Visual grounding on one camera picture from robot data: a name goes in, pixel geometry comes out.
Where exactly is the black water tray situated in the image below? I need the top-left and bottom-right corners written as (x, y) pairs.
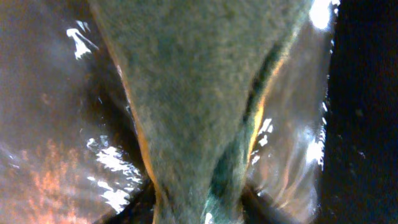
top-left (0, 0), bottom-right (398, 224)

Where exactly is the yellow green scrub sponge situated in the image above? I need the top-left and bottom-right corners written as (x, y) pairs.
top-left (90, 0), bottom-right (312, 223)

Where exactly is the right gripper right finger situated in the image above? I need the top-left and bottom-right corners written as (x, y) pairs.
top-left (241, 185), bottom-right (292, 224)

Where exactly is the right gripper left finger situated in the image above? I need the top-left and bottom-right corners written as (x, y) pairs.
top-left (105, 182), bottom-right (155, 224)

